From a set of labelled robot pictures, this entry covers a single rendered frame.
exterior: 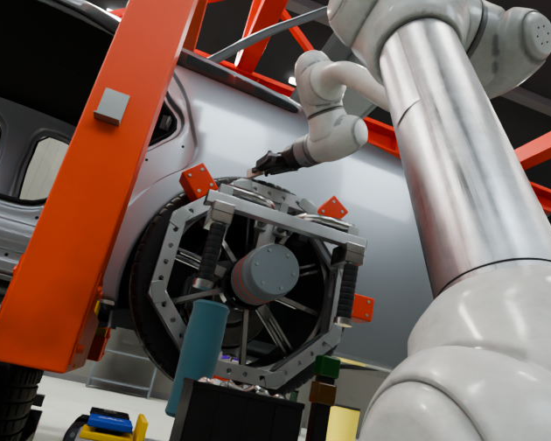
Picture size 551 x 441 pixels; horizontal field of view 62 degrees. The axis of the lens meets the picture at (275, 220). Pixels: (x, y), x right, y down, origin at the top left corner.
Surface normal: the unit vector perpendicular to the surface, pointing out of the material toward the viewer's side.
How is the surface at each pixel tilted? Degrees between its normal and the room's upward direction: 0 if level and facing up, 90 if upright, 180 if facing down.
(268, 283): 90
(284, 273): 90
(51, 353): 90
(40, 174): 90
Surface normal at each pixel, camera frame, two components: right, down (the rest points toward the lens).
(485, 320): -0.57, -0.76
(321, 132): -0.67, 0.16
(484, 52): 0.02, 0.47
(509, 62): -0.30, 0.73
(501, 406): -0.18, -0.83
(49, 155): 0.29, -0.28
